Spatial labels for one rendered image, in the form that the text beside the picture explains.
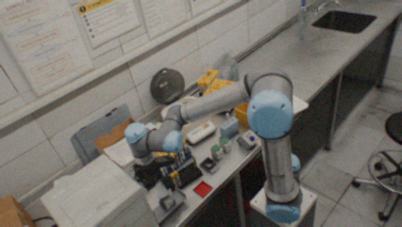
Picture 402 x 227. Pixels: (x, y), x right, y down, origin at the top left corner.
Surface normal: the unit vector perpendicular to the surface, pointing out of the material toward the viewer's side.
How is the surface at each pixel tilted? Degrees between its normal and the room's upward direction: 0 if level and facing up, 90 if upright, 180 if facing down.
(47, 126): 90
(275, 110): 83
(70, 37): 94
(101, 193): 0
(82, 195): 0
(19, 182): 90
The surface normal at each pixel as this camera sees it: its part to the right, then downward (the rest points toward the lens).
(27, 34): 0.72, 0.40
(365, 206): -0.15, -0.78
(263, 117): -0.25, 0.50
